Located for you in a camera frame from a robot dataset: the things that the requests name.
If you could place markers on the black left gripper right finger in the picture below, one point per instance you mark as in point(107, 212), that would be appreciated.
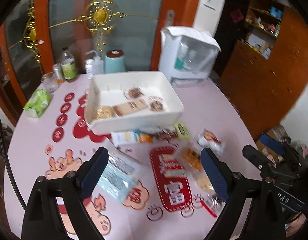
point(265, 217)

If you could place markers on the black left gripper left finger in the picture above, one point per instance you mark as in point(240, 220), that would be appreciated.
point(42, 219)

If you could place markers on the light blue snack packet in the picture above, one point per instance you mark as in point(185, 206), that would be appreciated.
point(120, 175)

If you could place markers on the green pineapple cake packet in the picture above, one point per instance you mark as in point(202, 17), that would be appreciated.
point(182, 131)

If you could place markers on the brown chocolate snack packet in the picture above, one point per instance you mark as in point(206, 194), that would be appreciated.
point(166, 134)

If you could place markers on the yellow rice cracker snack pack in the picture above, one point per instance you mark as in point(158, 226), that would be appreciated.
point(105, 112)

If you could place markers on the small dark candy packet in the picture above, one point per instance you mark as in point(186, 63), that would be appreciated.
point(215, 204)

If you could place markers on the clear cracker snack pack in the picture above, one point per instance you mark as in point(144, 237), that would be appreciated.
point(190, 158)

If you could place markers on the white red snack pouch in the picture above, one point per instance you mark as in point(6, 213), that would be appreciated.
point(207, 139)

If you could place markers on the red white snack packet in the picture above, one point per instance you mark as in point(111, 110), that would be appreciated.
point(170, 167)

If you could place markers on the wooden shelf cabinet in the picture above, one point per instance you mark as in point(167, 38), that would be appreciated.
point(268, 71)

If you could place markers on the white orange snack bar packet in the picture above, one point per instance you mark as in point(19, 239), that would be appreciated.
point(130, 137)

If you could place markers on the green tissue pack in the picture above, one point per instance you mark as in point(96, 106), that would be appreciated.
point(37, 104)

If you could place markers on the brown pastry packet in bin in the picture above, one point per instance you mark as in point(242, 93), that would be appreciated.
point(130, 107)

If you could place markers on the clear glass cup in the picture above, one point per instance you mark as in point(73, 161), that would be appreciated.
point(49, 82)

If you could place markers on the white plastic storage bin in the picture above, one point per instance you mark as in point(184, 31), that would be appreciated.
point(131, 100)

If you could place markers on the dark snack pack in bin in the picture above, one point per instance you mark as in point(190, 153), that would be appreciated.
point(133, 93)

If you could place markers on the green label bottle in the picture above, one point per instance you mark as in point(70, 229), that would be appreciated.
point(68, 65)

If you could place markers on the white squeeze bottle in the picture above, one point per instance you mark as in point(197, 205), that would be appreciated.
point(93, 66)

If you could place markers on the light blue canister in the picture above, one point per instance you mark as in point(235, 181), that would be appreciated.
point(114, 62)

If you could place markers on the glass door with gold ornament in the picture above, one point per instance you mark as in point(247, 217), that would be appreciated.
point(35, 31)

